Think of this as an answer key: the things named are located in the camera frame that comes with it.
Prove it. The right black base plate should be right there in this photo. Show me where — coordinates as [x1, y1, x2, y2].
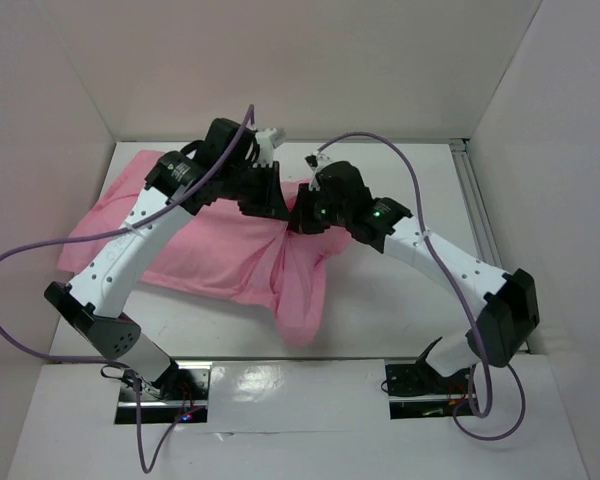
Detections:
[380, 338, 478, 420]

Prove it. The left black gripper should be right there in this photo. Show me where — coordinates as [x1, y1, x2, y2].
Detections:
[220, 160, 291, 221]

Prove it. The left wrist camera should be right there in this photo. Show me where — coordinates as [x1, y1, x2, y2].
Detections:
[199, 116, 287, 171]

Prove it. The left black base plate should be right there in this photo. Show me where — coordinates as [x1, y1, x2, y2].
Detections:
[114, 361, 211, 425]

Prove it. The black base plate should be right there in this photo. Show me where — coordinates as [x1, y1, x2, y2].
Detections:
[380, 338, 478, 420]
[114, 361, 211, 425]

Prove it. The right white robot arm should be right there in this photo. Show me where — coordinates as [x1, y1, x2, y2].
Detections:
[290, 154, 539, 392]

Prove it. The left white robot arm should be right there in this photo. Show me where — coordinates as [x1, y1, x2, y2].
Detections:
[44, 151, 289, 399]

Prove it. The pink satin pillowcase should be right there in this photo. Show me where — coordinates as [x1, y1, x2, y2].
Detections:
[57, 150, 352, 347]

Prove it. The aluminium frame rail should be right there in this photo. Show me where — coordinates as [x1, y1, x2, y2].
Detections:
[449, 138, 502, 267]

